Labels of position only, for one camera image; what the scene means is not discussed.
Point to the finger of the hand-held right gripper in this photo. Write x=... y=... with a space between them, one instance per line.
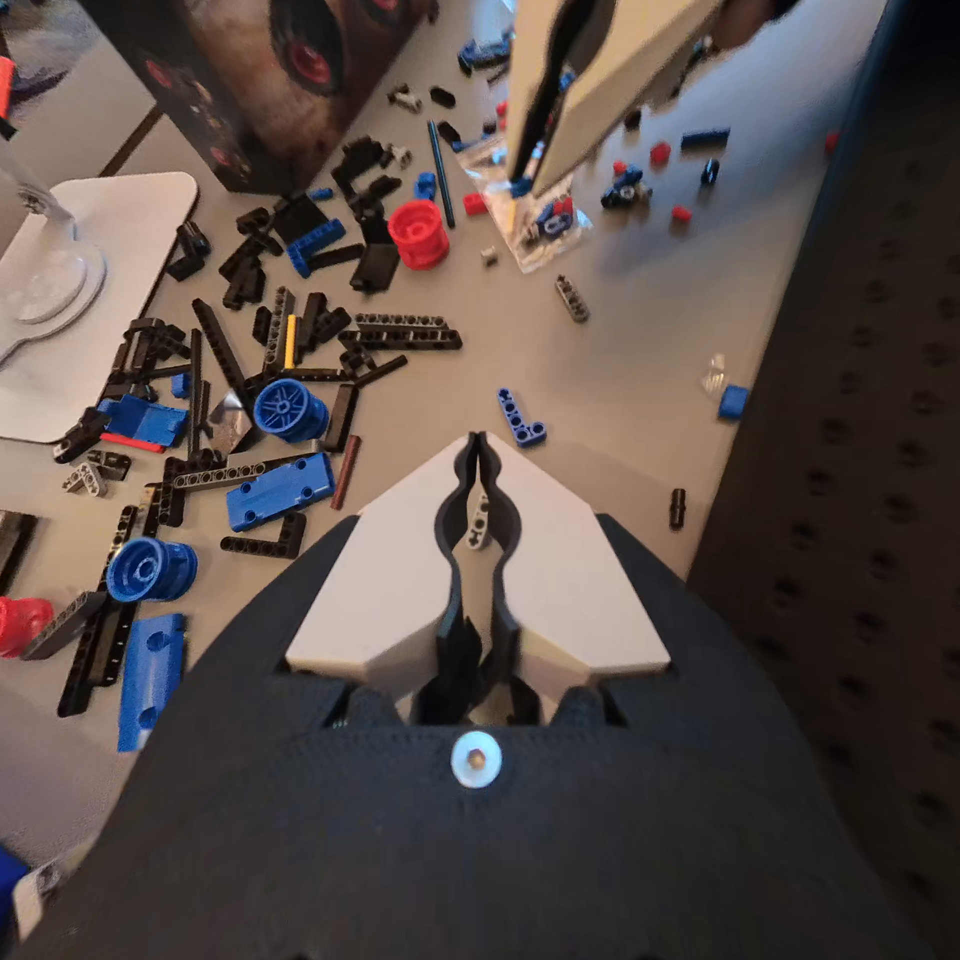
x=525 y=60
x=637 y=52

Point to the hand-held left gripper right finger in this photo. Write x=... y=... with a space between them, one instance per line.
x=592 y=600

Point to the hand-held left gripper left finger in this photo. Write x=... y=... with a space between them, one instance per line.
x=360 y=600

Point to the light grey L beam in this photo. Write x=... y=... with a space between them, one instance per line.
x=478 y=525
x=84 y=480

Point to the blue small L beam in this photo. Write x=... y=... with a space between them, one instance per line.
x=517 y=416

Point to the pile of black beams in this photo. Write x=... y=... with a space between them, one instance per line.
x=217 y=345

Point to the grey desk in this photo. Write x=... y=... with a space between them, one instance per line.
x=637 y=315

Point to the person's right hand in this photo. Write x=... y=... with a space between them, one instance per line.
x=742 y=22

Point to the black thin liftarm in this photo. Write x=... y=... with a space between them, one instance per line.
x=442 y=96

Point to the light grey pin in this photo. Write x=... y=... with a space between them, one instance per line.
x=409 y=101

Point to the black pin connector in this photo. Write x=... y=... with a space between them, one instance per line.
x=677 y=510

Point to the brown axle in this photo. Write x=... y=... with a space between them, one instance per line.
x=346 y=472

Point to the blue flat panel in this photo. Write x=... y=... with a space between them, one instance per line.
x=150 y=675
x=277 y=491

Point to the long black axle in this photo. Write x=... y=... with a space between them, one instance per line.
x=441 y=172

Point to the black flat tile bar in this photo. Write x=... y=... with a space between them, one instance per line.
x=341 y=416

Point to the dark grey thin beam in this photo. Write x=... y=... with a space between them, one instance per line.
x=217 y=475

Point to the red wheel rim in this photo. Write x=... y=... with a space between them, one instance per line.
x=22 y=626
x=416 y=232

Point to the blue wheel rim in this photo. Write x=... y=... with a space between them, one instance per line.
x=139 y=570
x=281 y=405

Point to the blue small block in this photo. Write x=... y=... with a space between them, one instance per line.
x=733 y=402

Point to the dark grey short beam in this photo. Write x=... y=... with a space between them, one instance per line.
x=572 y=298

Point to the black rectangular panel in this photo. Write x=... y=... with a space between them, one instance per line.
x=375 y=266

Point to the clear plastic scrap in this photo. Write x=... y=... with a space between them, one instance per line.
x=716 y=375

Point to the short yellow axle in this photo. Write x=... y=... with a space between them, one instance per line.
x=290 y=341

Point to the black square tile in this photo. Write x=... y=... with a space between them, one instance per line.
x=300 y=217

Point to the blue large L beam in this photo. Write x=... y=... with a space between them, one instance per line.
x=315 y=240

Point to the red axle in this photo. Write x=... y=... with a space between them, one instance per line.
x=131 y=442

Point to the monster truck toy set box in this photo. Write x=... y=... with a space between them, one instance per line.
x=247 y=97

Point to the small blue connector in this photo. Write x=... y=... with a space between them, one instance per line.
x=181 y=384

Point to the long grey beam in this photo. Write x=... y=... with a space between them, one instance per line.
x=397 y=321

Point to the blue hinged panel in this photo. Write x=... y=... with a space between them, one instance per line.
x=142 y=420

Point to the medium grey beam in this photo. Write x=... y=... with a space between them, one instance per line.
x=279 y=322

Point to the black cylindrical panel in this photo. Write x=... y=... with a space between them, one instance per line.
x=15 y=547

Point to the book stand with white base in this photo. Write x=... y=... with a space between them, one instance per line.
x=135 y=247

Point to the blue tagged plastic bin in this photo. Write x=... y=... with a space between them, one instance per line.
x=9 y=885

